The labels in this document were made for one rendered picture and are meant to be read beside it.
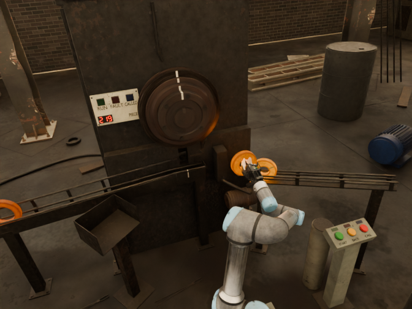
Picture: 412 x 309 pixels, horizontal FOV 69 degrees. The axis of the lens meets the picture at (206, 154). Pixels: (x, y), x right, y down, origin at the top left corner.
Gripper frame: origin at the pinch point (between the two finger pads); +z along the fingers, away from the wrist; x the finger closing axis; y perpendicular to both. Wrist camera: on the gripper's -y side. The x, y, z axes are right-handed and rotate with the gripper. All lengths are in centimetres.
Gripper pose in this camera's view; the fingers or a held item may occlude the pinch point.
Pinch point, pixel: (243, 160)
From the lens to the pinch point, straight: 174.9
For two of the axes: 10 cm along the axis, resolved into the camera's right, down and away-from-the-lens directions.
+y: 0.5, -6.8, -7.3
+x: -9.5, 1.9, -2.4
